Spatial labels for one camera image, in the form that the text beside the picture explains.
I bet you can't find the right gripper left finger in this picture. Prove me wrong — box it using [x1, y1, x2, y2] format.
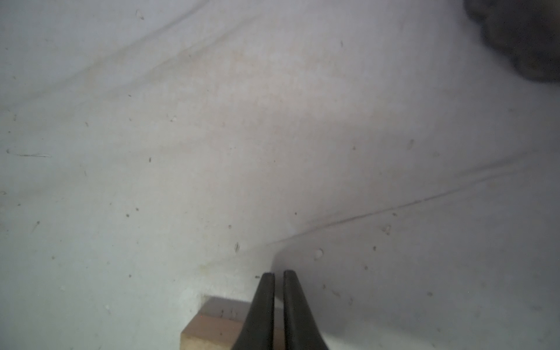
[231, 272, 276, 350]

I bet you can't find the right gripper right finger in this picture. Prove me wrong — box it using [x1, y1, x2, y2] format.
[283, 270, 329, 350]

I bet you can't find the dark ribbed vase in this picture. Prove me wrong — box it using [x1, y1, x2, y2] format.
[463, 1, 559, 83]

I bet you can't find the wooden rectangular block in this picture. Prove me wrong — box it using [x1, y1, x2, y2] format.
[179, 297, 285, 349]

